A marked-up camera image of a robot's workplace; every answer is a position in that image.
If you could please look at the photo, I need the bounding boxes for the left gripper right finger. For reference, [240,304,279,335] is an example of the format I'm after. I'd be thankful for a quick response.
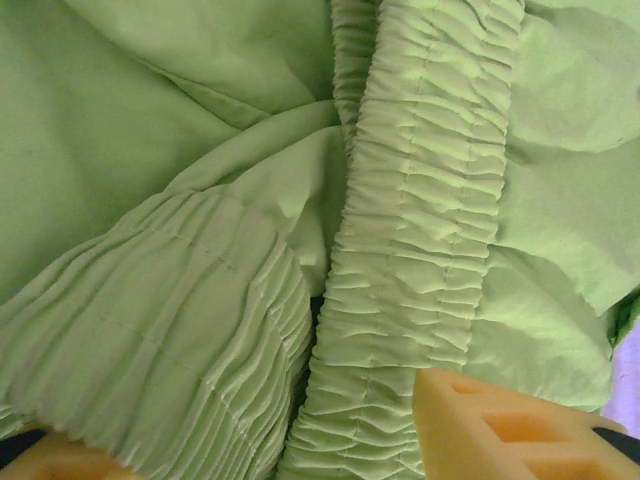
[412,368,640,480]

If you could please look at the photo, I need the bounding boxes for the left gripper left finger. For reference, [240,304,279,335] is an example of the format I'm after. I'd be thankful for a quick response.
[0,429,136,480]

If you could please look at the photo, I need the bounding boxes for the lime green shorts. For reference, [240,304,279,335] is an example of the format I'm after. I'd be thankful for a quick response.
[0,0,640,480]

